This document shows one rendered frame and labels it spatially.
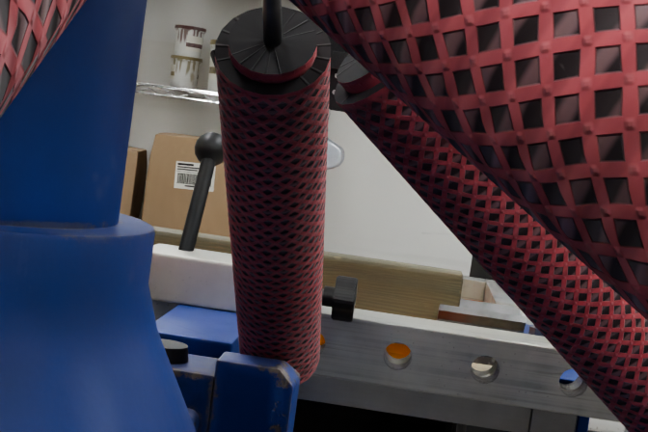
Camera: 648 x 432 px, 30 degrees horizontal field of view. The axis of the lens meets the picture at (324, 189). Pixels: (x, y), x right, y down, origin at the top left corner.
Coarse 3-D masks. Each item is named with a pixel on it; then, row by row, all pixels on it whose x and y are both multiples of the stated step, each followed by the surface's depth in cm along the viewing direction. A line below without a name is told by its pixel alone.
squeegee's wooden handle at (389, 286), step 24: (168, 240) 120; (216, 240) 120; (336, 264) 119; (360, 264) 119; (384, 264) 119; (408, 264) 119; (360, 288) 119; (384, 288) 119; (408, 288) 118; (432, 288) 118; (456, 288) 118; (408, 312) 118; (432, 312) 118
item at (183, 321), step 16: (160, 320) 81; (176, 320) 82; (192, 320) 83; (208, 320) 84; (224, 320) 85; (160, 336) 77; (176, 336) 77; (192, 336) 78; (208, 336) 78; (224, 336) 79; (192, 352) 77; (208, 352) 77
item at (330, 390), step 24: (480, 288) 176; (312, 384) 103; (336, 384) 102; (360, 384) 102; (384, 408) 102; (408, 408) 102; (432, 408) 102; (456, 408) 102; (480, 408) 102; (504, 408) 101; (528, 408) 101
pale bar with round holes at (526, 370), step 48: (336, 336) 94; (384, 336) 94; (432, 336) 93; (480, 336) 93; (528, 336) 97; (384, 384) 94; (432, 384) 94; (480, 384) 93; (528, 384) 93; (576, 384) 96
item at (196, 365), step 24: (192, 360) 71; (216, 360) 72; (240, 360) 68; (264, 360) 69; (192, 384) 68; (216, 384) 68; (240, 384) 67; (264, 384) 67; (288, 384) 67; (192, 408) 68; (216, 408) 68; (240, 408) 68; (264, 408) 67; (288, 408) 67
